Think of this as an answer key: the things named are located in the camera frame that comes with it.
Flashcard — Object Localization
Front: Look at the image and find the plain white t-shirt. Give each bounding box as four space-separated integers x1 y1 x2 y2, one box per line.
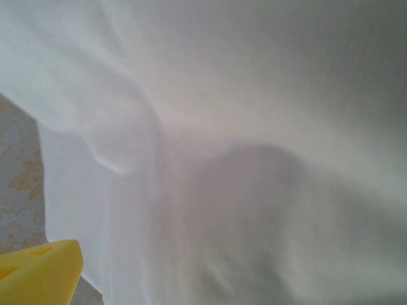
0 0 407 305

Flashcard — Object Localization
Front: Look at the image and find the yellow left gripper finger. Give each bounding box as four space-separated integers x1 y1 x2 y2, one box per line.
0 239 85 305

